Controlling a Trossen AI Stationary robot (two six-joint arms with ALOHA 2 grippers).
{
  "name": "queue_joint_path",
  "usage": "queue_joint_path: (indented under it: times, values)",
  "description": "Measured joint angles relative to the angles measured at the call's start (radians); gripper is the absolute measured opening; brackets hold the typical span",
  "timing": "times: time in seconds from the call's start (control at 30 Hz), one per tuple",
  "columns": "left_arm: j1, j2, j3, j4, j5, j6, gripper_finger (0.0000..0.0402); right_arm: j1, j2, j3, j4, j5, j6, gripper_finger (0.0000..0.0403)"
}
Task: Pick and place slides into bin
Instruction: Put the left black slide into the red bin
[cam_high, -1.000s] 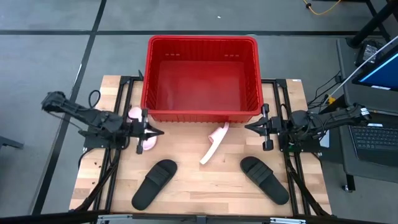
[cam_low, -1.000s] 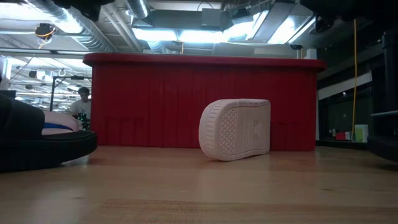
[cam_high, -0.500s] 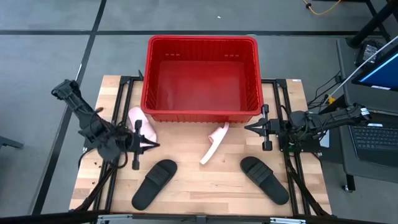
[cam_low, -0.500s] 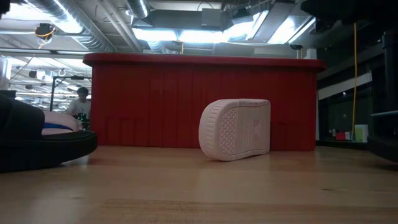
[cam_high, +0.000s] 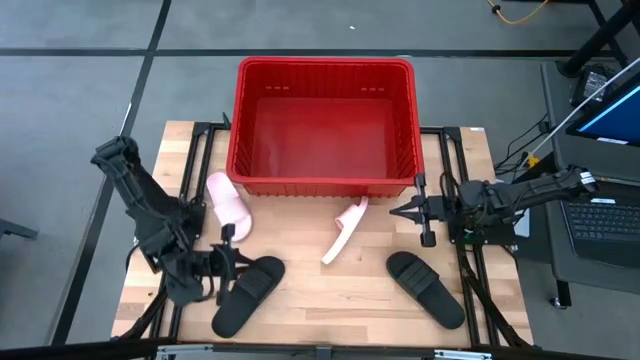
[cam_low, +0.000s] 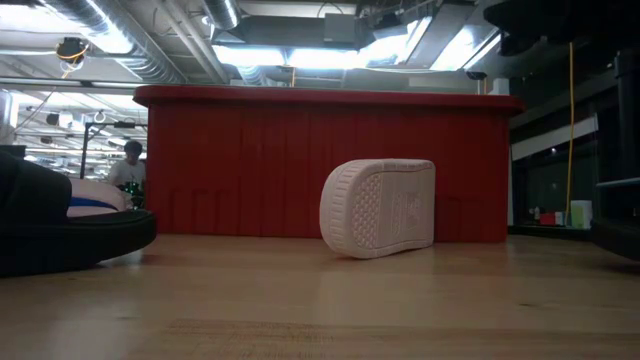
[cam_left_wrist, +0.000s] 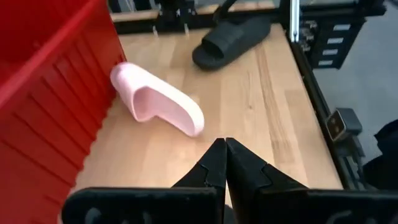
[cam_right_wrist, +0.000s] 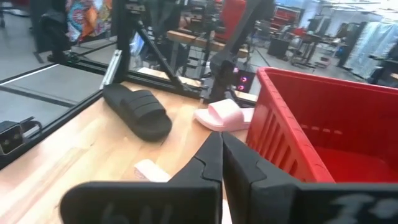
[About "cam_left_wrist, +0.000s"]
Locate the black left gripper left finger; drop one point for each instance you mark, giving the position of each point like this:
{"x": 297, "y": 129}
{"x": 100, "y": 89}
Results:
{"x": 186, "y": 205}

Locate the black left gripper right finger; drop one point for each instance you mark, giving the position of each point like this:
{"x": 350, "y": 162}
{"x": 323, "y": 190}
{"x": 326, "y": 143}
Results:
{"x": 280, "y": 205}

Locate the pale pink foam slide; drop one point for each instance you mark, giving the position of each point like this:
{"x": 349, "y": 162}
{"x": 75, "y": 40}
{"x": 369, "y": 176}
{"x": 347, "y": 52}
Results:
{"x": 161, "y": 99}

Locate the black foam slide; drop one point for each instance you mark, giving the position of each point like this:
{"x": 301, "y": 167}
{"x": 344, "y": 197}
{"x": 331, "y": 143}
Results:
{"x": 230, "y": 40}

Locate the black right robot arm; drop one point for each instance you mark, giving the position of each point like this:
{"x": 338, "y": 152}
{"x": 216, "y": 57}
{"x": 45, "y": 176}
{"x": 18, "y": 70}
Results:
{"x": 174, "y": 14}

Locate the red plastic bin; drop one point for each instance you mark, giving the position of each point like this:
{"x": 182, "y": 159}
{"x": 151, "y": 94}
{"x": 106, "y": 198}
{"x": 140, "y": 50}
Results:
{"x": 46, "y": 109}

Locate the person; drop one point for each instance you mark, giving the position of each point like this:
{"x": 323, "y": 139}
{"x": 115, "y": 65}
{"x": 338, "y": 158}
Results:
{"x": 385, "y": 168}

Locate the black drawer cabinet white labels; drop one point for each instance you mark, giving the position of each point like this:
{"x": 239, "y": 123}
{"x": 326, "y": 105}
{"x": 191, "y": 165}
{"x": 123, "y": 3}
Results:
{"x": 317, "y": 46}

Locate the black table-level camera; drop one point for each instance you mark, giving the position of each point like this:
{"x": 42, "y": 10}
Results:
{"x": 348, "y": 123}

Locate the black aluminium table frame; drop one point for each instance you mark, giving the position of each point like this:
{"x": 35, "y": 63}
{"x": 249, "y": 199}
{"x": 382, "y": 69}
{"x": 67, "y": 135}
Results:
{"x": 314, "y": 90}

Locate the silver aluminium extrusion post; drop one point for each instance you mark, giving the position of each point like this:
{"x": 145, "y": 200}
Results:
{"x": 294, "y": 21}

